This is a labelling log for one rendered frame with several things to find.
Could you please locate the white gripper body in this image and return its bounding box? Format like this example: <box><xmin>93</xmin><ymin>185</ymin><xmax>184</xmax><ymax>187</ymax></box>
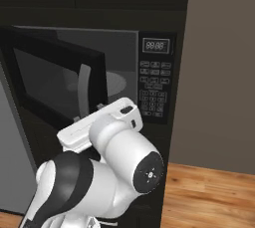
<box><xmin>56</xmin><ymin>101</ymin><xmax>116</xmax><ymax>155</ymax></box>

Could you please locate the grey microwave turntable plate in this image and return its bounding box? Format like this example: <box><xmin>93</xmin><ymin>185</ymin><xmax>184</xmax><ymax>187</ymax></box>
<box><xmin>107</xmin><ymin>71</ymin><xmax>128</xmax><ymax>96</ymax></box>

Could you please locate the black microwave door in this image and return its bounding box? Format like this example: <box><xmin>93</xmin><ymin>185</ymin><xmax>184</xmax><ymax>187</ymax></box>
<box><xmin>0</xmin><ymin>26</ymin><xmax>110</xmax><ymax>130</ymax></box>

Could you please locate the black microwave oven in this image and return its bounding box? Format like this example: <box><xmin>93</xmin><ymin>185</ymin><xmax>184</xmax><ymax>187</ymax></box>
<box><xmin>0</xmin><ymin>25</ymin><xmax>177</xmax><ymax>126</ymax></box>

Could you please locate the grey fridge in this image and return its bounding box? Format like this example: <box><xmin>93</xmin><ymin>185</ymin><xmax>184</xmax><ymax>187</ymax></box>
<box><xmin>0</xmin><ymin>62</ymin><xmax>38</xmax><ymax>217</ymax></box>

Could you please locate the black tall cupboard column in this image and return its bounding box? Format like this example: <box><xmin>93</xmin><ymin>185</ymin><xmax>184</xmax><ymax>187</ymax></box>
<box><xmin>0</xmin><ymin>0</ymin><xmax>192</xmax><ymax>228</ymax></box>

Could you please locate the grey microwave door handle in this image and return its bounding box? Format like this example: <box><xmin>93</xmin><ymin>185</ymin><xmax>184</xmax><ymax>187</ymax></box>
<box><xmin>77</xmin><ymin>63</ymin><xmax>93</xmax><ymax>117</ymax></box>

